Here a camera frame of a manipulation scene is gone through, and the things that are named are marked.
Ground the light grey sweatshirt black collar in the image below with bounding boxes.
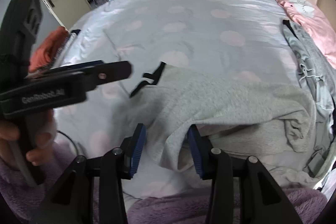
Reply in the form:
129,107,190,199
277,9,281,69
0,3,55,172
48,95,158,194
125,64,316,185

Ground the stack of white folded clothes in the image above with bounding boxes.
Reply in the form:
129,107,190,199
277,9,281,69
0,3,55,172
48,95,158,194
52,29,81,68

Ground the person's left hand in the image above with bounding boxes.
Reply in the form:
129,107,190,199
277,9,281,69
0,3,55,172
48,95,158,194
1,121,53,169

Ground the orange folded garment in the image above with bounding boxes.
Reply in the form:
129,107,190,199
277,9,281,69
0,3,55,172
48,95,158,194
29,26,69,73

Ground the purple fleece robe sleeve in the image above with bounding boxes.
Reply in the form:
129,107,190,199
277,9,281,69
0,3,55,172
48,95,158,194
1,134,327,223

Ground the grey pink-dotted bed sheet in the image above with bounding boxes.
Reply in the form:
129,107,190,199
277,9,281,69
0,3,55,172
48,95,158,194
52,0,336,201

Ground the grey jacket with black trim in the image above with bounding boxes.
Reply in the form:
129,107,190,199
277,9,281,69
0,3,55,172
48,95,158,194
282,19,335,178

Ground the light pink cloud pillow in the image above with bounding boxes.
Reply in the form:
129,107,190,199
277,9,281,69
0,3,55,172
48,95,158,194
275,0,335,68

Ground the black cable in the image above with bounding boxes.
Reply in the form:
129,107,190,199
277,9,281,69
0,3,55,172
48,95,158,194
56,130,87,159

